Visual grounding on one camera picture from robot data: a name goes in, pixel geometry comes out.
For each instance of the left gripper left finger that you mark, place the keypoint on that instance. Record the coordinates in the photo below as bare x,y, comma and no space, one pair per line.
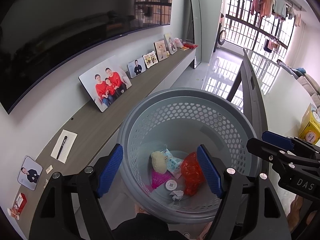
54,217

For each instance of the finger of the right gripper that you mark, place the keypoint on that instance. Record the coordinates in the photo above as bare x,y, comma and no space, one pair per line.
266,151
277,138

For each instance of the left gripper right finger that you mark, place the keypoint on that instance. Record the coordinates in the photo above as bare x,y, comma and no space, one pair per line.
249,207

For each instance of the red plastic bag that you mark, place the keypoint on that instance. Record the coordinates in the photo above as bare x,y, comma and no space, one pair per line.
192,174

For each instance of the white paper ball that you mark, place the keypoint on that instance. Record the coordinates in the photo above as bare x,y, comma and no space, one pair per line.
177,195

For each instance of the white round lid with QR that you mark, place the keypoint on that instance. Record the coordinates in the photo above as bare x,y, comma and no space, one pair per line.
171,185

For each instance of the white blue snack packet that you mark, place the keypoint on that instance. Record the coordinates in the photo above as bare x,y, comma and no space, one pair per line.
173,163

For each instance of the pink plastic shuttlecock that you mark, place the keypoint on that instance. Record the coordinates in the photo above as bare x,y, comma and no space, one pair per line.
157,179

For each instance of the beige sloth plush toy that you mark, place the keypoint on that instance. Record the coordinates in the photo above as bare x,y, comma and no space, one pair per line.
158,162

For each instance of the person's hand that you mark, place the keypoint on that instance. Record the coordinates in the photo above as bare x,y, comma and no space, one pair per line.
293,217

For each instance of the yellow cardboard box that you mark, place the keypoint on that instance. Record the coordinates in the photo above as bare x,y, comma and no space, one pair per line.
310,126

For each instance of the small red white box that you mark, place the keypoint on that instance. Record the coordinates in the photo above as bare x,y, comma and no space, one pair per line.
18,206

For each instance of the small photo card of man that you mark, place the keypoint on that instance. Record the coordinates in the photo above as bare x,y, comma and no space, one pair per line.
29,173

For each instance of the grey sectional sofa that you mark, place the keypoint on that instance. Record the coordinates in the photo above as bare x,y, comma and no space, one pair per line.
312,87

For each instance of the black pen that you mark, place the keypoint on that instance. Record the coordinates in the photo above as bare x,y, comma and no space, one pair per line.
61,147

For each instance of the white notepad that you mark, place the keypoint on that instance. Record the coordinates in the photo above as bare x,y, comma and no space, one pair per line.
67,147

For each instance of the red item on console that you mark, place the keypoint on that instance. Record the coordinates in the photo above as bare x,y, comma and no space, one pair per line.
190,45

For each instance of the barred window grille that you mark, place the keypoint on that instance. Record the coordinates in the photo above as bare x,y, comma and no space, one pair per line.
268,36

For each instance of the pink plush on console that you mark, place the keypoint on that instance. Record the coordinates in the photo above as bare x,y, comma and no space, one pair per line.
178,43

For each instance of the hanging laundry clothes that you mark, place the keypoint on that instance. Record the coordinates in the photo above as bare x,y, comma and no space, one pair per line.
280,9

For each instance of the photo of man in black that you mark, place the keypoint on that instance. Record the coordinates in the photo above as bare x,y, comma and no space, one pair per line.
136,67

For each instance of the large family photo red shirts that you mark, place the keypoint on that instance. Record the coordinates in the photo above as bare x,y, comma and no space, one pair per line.
105,82

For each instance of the leaning floor mirror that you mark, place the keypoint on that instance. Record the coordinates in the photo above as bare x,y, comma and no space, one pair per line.
196,28

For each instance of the large curved black television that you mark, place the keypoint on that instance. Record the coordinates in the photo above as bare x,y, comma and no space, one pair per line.
38,36

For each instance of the tall portrait photo frame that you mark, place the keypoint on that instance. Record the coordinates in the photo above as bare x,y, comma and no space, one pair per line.
170,43

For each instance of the baby photo frame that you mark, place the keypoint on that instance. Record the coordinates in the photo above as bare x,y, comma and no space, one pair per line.
161,50

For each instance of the small multi-picture photo frame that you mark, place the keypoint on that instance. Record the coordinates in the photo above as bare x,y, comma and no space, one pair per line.
150,59

